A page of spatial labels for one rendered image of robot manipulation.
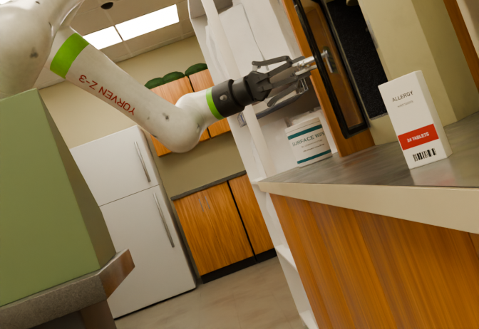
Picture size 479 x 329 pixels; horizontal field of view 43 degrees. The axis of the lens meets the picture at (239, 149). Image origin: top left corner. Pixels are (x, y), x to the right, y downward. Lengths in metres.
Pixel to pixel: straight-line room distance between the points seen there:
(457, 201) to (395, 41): 0.98
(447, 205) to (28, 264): 0.67
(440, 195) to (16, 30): 0.80
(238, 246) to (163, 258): 0.79
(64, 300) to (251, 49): 2.05
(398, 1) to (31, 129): 0.89
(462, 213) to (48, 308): 0.63
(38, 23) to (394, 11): 0.80
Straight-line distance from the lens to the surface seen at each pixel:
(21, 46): 1.12
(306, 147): 2.11
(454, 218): 0.54
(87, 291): 0.93
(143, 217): 6.29
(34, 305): 0.95
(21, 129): 1.01
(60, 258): 1.00
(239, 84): 1.58
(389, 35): 1.47
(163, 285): 6.35
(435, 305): 0.81
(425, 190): 0.57
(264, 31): 2.75
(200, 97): 1.62
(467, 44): 1.94
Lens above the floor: 1.01
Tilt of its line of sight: 2 degrees up
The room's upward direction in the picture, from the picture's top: 20 degrees counter-clockwise
